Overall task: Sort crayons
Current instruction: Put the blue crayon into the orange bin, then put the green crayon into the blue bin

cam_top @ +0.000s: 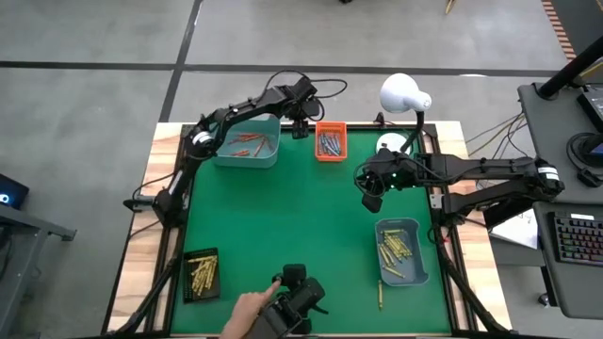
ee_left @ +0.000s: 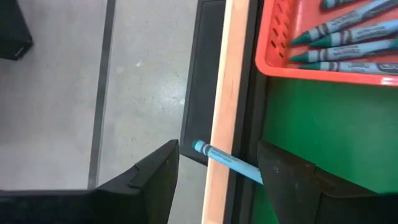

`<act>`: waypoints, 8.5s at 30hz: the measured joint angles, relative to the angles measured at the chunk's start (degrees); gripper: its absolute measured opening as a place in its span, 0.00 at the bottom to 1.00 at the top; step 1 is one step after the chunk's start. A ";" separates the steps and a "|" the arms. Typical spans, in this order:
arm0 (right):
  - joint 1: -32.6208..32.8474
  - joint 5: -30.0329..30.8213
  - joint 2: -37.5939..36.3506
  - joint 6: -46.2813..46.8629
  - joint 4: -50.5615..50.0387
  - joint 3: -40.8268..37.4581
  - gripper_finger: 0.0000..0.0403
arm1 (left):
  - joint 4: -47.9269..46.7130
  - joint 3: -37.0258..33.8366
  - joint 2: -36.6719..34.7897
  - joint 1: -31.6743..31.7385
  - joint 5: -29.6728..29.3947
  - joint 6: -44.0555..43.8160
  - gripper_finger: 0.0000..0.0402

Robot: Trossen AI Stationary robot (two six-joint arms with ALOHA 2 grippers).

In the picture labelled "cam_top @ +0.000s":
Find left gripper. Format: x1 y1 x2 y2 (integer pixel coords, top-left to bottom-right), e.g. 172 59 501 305
277 77 326 140

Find grey desk top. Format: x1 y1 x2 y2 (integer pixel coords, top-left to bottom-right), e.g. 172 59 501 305
517 82 603 204

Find person's hand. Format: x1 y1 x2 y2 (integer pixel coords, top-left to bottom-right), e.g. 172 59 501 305
219 278 283 339

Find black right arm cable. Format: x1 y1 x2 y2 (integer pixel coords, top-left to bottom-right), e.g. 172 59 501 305
353 165 386 199

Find black plastic tray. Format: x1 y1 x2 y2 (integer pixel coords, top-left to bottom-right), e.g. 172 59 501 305
182 248 221 304

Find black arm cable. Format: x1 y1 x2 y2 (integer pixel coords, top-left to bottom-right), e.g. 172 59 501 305
353 165 386 199
263 69 349 121

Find tan floor cable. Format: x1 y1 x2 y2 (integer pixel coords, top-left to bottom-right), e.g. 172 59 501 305
465 112 527 145

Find black box with blue light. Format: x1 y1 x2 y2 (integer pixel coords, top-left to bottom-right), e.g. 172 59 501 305
0 172 30 211

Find black pole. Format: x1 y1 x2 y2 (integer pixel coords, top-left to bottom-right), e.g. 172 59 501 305
538 35 603 101

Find black floor cable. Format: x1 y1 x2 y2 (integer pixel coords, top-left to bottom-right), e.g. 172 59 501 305
470 117 532 161

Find small blue-grey plastic bin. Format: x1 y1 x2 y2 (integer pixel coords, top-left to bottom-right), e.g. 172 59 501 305
374 217 431 287

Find black floor mat orange stripes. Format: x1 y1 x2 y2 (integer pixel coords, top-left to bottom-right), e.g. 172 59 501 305
540 0 603 63

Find grey side table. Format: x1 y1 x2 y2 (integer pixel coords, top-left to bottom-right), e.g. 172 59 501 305
0 202 78 339

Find orange mesh basket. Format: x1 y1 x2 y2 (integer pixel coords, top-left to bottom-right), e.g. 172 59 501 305
314 121 349 163

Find black hand-held device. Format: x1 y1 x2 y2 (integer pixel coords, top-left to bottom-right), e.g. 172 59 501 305
256 263 330 338

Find black headphones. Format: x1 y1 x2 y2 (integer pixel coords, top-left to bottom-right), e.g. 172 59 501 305
566 131 603 188

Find black aluminium table frame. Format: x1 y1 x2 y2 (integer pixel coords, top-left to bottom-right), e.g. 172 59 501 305
101 112 514 339

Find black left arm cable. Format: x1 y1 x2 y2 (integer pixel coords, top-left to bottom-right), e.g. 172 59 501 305
263 69 349 121

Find white gooseneck desk lamp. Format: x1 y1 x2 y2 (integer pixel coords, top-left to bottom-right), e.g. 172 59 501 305
375 73 433 156

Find black table clamp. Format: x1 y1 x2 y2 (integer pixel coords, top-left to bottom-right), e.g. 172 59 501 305
122 197 155 213

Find black support bar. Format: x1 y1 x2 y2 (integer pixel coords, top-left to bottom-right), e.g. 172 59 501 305
482 195 543 230

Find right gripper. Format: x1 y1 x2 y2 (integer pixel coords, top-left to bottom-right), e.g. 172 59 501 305
355 148 428 214

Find black screen device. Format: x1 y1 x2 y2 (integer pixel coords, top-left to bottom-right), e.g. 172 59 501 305
577 84 603 134

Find grey keyboard shelf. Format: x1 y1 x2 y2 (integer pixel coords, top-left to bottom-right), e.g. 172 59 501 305
534 201 603 321

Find backlit black keyboard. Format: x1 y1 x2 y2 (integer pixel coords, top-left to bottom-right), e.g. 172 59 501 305
548 211 603 267

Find large teal plastic bin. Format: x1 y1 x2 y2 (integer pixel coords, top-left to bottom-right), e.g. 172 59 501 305
211 115 283 170

